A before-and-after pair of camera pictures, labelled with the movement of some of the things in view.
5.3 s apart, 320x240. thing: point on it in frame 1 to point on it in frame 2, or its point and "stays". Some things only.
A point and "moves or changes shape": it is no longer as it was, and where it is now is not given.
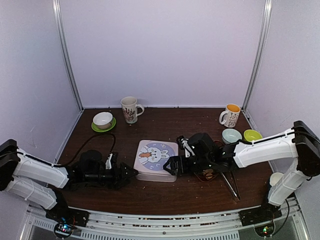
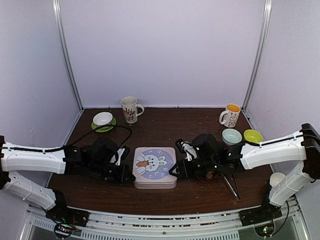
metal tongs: [237, 194] stays
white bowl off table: [274, 177] stays
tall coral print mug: [130, 107] stays
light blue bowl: [230, 135] stays
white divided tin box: [155, 177] to [155, 185]
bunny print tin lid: [152, 155] moves or changes shape
